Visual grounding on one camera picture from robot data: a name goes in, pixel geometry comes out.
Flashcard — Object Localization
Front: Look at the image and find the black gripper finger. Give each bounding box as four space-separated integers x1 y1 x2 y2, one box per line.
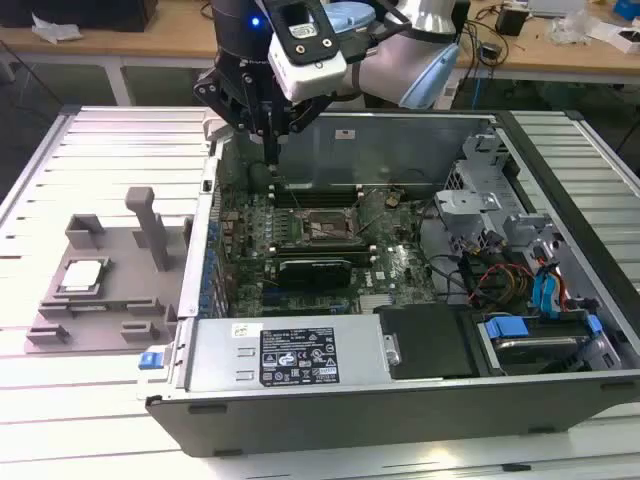
193 68 274 165
272 94 334 165

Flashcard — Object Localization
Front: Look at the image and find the CPU with silver top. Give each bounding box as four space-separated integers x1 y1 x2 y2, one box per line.
57 258 112 295

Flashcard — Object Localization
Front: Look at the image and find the CPU socket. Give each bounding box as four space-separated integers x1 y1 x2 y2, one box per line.
297 205 362 245

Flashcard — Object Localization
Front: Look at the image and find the black round case component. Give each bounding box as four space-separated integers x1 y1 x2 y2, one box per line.
248 160 275 190

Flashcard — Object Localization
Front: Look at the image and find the wooden desk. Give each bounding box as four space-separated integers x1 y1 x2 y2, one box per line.
0 0 640 107

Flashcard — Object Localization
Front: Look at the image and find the black graphics card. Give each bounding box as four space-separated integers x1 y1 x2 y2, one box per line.
277 257 352 290

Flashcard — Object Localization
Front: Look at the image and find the green motherboard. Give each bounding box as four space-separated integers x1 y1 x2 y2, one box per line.
217 182 439 319

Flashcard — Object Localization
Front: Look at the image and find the crumpled white paper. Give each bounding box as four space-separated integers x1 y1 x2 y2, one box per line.
30 12 85 45

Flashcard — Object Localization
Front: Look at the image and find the silver metal disk bay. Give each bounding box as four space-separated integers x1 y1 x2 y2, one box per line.
432 130 561 261

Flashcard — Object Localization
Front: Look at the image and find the silver chipset heatsink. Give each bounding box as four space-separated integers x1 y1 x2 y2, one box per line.
358 293 397 315

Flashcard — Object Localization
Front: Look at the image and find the grey plastic parts rack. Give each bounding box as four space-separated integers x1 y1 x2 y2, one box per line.
24 186 194 356

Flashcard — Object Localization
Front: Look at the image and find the small black box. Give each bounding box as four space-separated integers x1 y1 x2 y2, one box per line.
494 7 530 37

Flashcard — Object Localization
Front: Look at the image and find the silver power supply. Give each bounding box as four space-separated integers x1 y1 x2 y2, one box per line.
187 314 394 394

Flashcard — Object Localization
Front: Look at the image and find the black plastic drive shroud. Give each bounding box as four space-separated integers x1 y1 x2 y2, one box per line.
374 303 476 381

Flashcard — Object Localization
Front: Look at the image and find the flat white device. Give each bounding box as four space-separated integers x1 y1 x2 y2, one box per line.
527 0 587 19

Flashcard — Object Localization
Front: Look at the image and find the clear plastic bag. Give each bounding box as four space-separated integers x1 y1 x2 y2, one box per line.
544 7 594 47

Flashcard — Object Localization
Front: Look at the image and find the hard disk in blue carrier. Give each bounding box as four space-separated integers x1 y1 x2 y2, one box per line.
478 312 609 376

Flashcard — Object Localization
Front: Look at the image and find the open black PC case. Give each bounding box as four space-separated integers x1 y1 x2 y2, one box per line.
144 107 640 459

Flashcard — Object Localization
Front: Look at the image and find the white carton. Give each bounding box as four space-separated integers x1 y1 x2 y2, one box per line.
587 19 640 55

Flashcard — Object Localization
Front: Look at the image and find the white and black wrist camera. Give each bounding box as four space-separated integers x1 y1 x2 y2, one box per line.
267 0 349 104

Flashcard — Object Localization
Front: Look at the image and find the red wire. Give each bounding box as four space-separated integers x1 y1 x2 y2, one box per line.
472 262 535 301

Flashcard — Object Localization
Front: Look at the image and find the yellow wire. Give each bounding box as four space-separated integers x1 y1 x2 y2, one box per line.
504 269 531 299

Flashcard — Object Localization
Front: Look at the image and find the blue flat wire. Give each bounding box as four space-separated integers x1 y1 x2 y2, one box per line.
530 272 549 319
545 269 565 319

